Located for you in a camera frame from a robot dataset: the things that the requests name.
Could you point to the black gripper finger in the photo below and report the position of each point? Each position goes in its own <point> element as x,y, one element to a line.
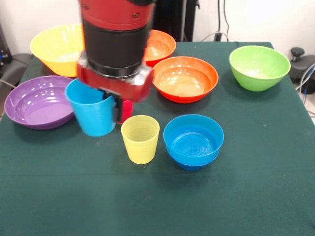
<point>118,110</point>

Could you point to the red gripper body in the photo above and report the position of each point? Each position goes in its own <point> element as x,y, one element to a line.
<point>128,87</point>

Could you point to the light blue cup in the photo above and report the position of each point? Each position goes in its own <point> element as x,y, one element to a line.
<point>93,118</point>

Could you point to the yellow-green cup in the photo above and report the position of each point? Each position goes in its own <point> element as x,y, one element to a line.
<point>140,150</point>

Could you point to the orange bowl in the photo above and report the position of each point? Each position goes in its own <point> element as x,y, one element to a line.
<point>160,46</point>
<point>184,81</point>

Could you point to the light blue bowl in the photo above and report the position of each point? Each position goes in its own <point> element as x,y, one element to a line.
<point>194,145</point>

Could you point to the dark blue bowl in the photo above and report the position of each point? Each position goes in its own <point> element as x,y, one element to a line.
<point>194,165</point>

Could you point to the light green bowl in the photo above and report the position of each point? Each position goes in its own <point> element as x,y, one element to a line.
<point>261,71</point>

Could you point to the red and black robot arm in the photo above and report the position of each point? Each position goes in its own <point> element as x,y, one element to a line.
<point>115,37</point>

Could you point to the red cup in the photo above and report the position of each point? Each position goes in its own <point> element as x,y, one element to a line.
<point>127,110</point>

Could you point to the large yellow bowl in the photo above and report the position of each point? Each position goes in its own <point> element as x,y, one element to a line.
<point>56,54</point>

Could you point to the purple bowl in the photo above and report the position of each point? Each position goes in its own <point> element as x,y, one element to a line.
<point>37,105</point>

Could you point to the dark green tablecloth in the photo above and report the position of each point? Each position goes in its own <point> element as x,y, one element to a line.
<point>157,196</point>

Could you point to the black plug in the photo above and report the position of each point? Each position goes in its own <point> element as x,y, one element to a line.
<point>217,37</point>

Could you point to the black chair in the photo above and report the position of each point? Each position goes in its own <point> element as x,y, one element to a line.
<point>14,66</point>

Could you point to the black knob clamp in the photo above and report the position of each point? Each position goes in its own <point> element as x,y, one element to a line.
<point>297,52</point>

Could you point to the black rounded base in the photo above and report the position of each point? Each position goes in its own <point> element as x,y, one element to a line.
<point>301,70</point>

